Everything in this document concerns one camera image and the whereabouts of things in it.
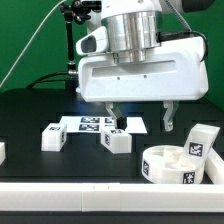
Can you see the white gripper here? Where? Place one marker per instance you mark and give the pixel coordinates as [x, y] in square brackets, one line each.
[175, 70]

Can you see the white round stool seat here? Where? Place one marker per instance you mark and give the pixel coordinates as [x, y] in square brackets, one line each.
[164, 164]

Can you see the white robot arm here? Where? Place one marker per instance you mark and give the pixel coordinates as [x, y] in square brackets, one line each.
[126, 56]

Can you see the paper sheet with tags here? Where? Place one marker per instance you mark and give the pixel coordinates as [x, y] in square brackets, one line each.
[91, 124]

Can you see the white block at left edge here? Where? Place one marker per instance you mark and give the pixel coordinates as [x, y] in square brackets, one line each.
[2, 152]

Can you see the white front fence rail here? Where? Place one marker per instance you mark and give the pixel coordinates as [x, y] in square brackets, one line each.
[92, 197]

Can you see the black camera stand pole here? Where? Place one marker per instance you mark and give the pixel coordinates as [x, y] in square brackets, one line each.
[79, 12]

